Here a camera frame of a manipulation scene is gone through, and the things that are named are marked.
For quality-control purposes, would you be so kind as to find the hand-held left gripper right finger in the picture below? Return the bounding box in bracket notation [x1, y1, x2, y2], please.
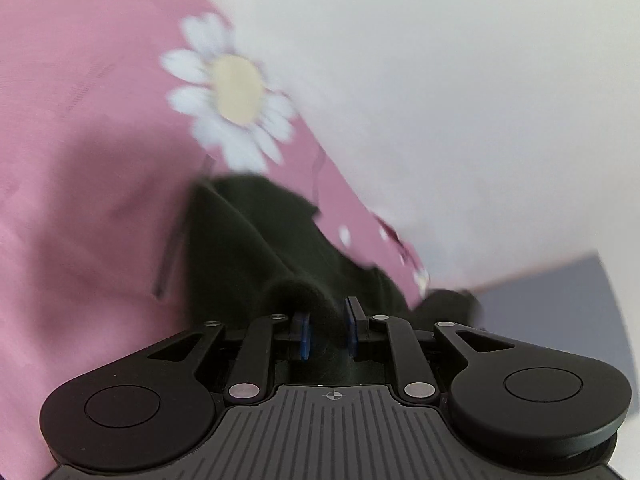
[344, 297, 519, 407]

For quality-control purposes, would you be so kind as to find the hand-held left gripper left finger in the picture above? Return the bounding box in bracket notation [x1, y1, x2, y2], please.
[145, 310, 314, 407]

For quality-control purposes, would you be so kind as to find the dark green sweater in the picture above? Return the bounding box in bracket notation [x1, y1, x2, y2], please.
[182, 172, 485, 387]

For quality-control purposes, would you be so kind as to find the pink floral bedsheet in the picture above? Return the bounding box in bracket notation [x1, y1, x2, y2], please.
[0, 0, 432, 417]

